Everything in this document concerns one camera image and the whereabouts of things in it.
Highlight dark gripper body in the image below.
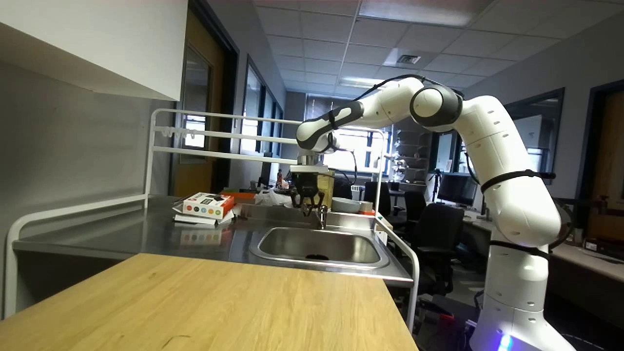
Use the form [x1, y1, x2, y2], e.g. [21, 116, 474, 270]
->
[286, 164, 335, 199]

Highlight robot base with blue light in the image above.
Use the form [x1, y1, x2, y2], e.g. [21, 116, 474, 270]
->
[468, 318, 575, 351]

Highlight clear plastic bag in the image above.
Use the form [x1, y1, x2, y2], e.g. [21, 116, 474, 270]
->
[251, 186, 296, 211]

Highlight stainless steel sink basin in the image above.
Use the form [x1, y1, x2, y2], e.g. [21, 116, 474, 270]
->
[249, 223, 392, 274]

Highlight orange flat item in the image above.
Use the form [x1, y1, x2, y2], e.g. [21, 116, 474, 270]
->
[222, 188, 259, 205]

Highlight white colourful printed box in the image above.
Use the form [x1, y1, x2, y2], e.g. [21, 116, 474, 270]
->
[181, 192, 238, 223]

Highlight small rectangular ceiling light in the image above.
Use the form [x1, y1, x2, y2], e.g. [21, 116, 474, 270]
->
[339, 75, 386, 92]

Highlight flat white book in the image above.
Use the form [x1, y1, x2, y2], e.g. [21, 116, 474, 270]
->
[171, 205, 238, 229]

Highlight black office chair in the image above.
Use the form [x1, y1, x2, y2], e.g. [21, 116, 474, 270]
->
[403, 201, 468, 297]

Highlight dark computer monitor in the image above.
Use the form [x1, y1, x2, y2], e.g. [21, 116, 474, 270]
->
[435, 170, 483, 209]

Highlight ceiling air vent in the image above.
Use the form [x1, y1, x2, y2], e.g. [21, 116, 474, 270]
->
[382, 45, 435, 71]

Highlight brown wooden door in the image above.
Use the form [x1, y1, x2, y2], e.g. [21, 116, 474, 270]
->
[169, 0, 240, 199]

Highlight stainless steel counter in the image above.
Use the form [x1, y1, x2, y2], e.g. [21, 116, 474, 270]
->
[11, 194, 415, 289]

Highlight large ceiling light panel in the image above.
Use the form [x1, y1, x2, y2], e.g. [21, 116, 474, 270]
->
[357, 0, 479, 30]

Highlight white tubular rail frame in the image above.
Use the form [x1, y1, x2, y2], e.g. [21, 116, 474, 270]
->
[2, 106, 421, 334]

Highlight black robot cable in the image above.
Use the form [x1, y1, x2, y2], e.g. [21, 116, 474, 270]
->
[485, 213, 577, 260]

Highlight white wall cabinet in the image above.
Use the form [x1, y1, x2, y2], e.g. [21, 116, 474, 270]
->
[0, 0, 191, 104]

